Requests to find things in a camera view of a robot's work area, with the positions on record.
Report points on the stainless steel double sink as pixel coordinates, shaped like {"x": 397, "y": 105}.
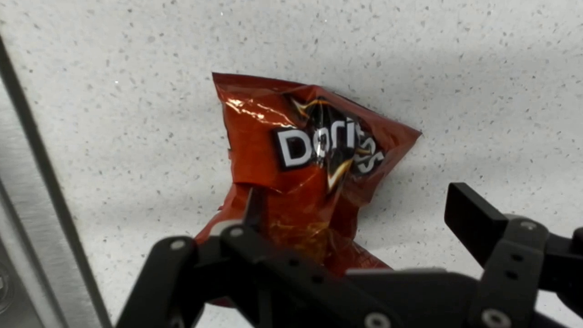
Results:
{"x": 19, "y": 256}

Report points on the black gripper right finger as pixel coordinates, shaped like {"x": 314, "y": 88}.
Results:
{"x": 521, "y": 262}

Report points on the red Doritos chip bag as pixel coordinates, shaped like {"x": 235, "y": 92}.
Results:
{"x": 285, "y": 183}

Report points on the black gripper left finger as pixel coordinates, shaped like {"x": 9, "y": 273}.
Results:
{"x": 255, "y": 280}

